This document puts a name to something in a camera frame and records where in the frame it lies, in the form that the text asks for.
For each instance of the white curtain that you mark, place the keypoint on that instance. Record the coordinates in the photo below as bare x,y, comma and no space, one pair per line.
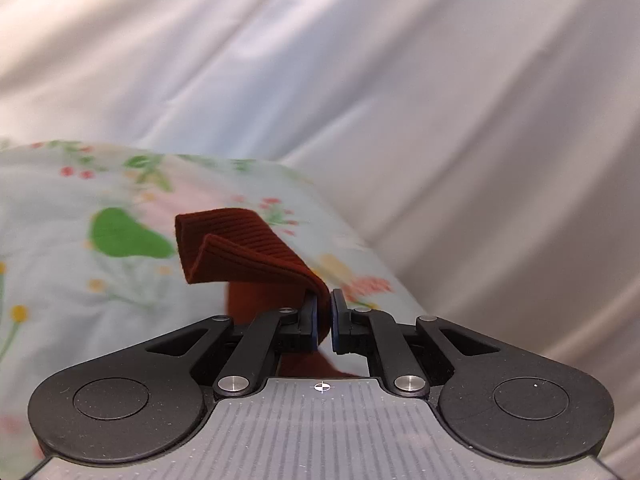
400,85

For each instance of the floral bed sheet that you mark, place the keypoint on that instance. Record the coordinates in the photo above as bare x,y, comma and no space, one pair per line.
75,270

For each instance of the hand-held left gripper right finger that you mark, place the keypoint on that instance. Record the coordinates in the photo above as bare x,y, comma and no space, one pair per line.
336,327

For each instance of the red knit garment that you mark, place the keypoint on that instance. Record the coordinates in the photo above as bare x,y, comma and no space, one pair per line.
240,250

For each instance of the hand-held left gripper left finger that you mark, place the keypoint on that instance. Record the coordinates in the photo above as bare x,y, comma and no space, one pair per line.
312,327

